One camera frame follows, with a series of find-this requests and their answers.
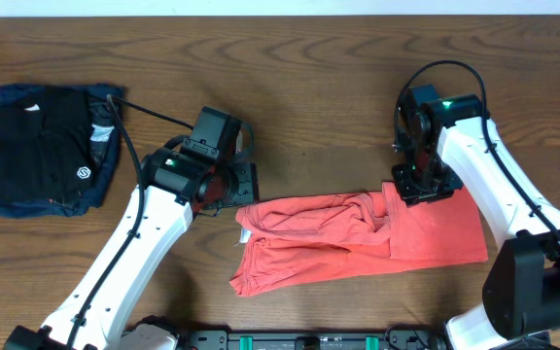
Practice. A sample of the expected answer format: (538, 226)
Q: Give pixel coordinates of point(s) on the folded navy blue garment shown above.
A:
(104, 152)

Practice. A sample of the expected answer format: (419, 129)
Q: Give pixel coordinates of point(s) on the folded black polo shirt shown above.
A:
(45, 147)

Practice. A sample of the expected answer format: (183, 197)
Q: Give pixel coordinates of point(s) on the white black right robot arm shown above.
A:
(451, 144)

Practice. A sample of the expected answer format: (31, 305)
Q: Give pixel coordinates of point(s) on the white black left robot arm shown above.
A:
(177, 183)

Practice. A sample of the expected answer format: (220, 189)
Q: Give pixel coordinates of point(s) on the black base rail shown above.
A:
(309, 340)

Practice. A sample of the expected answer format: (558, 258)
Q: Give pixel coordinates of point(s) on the red printed t-shirt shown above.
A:
(300, 240)

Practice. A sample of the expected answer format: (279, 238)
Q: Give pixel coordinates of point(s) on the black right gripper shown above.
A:
(413, 195)

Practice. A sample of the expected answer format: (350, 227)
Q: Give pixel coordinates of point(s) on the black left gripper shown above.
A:
(243, 186)

